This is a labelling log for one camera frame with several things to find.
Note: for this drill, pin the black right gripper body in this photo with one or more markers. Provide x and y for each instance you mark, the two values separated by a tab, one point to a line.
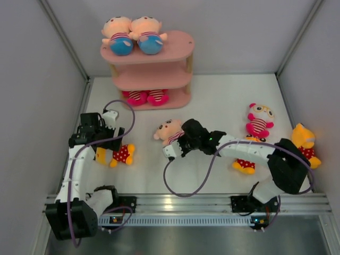
187	144

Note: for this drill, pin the boy doll blue shorts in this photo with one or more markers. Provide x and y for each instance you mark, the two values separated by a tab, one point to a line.
116	32
145	31
169	131

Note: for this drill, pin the yellow plush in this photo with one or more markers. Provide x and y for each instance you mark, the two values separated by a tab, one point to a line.
244	166
304	140

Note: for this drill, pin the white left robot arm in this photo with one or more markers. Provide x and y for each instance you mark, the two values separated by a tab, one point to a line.
71	216

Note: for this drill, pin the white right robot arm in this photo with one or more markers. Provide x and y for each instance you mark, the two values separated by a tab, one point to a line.
287	165

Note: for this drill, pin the pink three-tier wooden shelf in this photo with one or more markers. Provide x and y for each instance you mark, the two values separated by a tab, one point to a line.
170	71

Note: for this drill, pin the yellow plush left table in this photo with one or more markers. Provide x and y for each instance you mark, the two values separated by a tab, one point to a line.
110	158

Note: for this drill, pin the left pink striped plush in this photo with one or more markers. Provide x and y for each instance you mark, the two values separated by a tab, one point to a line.
135	98

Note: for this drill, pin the pink striped plush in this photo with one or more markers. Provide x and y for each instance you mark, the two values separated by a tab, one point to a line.
135	98
157	97

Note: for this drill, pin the right pink striped plush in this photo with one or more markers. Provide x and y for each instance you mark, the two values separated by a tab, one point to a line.
157	97

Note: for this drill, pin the pink plush with glasses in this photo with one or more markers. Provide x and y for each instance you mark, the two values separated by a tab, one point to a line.
260	120

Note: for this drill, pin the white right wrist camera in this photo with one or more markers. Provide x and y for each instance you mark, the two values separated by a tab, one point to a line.
172	151

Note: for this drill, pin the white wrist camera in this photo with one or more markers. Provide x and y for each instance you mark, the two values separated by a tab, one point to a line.
172	151
110	117

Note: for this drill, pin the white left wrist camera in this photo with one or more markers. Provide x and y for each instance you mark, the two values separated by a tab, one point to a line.
110	117

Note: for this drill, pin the aluminium front rail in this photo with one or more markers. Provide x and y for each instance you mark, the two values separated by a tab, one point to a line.
207	210

